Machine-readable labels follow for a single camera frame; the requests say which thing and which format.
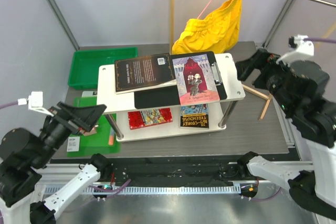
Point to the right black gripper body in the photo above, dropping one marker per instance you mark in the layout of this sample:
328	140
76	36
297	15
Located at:
268	62

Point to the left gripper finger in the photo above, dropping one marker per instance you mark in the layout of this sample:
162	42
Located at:
75	117
95	113

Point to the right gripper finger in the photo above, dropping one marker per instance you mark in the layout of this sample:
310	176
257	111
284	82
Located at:
244	68
262	80

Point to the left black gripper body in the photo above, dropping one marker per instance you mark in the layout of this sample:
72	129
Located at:
58	130

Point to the yellow shorts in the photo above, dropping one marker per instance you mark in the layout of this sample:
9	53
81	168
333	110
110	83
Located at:
217	32

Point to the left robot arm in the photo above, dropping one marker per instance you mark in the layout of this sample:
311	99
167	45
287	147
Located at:
19	168

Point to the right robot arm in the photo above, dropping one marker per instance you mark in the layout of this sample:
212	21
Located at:
298	88

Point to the white label card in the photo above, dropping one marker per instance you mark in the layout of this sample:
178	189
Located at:
73	144

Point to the orange marker pen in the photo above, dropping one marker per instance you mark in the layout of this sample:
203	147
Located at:
111	137

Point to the green cutting mat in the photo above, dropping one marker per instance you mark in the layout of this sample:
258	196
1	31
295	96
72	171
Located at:
96	143

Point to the white two-tier shelf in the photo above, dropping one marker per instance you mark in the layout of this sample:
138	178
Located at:
118	105

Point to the green plastic bin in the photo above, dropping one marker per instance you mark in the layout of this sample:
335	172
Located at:
85	65

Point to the red patterned book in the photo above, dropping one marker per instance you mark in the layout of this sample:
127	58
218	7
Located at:
146	118

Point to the Hamlet illustrated book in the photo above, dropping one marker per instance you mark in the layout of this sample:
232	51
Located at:
195	79

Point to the dark brown book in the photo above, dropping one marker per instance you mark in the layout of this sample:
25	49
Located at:
144	73

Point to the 169-storey treehouse book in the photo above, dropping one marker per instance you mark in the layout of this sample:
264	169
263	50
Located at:
194	116

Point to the black clipboard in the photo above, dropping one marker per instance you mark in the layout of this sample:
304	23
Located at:
168	96

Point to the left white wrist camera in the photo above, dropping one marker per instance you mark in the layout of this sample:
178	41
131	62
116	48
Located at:
35	102

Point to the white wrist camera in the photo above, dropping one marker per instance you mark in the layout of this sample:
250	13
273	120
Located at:
35	102
301	48

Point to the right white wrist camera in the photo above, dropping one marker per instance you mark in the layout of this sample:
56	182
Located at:
301	48

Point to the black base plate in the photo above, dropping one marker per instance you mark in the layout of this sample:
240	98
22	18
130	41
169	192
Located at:
176	175

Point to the white slotted cable duct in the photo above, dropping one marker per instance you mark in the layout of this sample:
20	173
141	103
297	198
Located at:
235	189

